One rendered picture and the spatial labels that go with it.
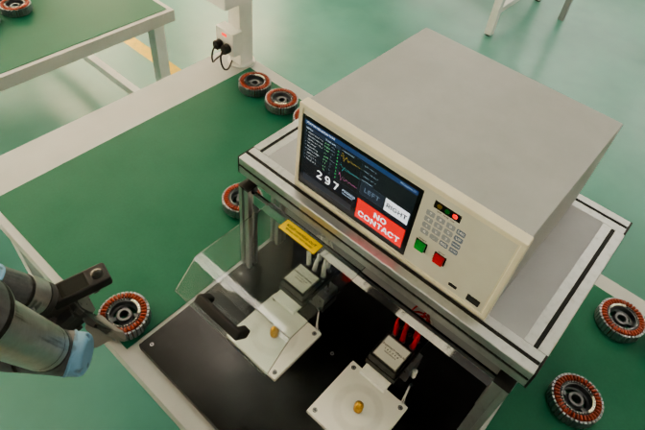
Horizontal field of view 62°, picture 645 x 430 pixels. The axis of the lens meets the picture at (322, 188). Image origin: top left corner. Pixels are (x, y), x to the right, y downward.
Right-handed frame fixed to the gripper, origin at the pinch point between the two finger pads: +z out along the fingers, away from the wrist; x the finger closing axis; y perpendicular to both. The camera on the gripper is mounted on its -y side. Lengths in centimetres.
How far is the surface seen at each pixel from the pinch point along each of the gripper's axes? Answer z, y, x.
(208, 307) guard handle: -17.1, -23.0, 25.1
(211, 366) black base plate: 8.3, -8.8, 21.7
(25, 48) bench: 12, -12, -121
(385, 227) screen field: -11, -55, 34
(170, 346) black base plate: 5.7, -4.3, 12.8
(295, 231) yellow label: -6.5, -42.1, 19.8
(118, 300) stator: 2.1, -1.0, -3.3
